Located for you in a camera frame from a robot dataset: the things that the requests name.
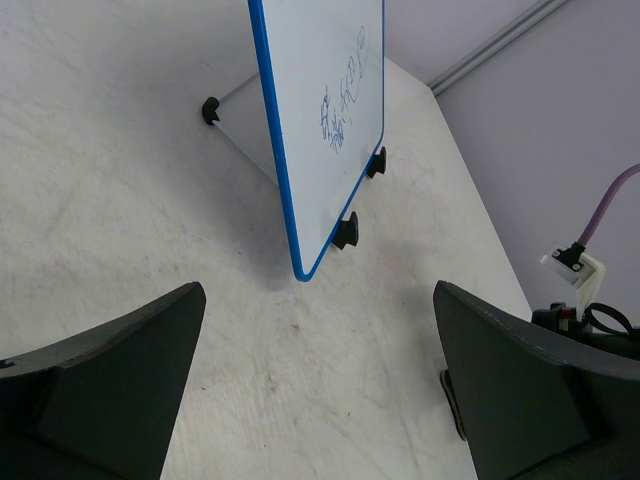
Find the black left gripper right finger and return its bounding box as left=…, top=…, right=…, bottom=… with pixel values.
left=433, top=281, right=639, bottom=479

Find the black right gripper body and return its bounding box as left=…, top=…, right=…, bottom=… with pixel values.
left=531, top=302, right=639, bottom=343

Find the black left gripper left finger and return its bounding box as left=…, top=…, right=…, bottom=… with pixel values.
left=1, top=282, right=206, bottom=479

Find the blue framed whiteboard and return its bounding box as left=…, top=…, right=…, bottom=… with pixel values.
left=214, top=0, right=387, bottom=283

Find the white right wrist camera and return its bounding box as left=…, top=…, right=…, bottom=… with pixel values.
left=540, top=242, right=606, bottom=320

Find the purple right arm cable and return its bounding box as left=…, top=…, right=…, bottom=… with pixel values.
left=577, top=163, right=640, bottom=246

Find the right aluminium frame post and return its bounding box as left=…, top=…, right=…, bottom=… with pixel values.
left=428, top=0, right=569, bottom=96

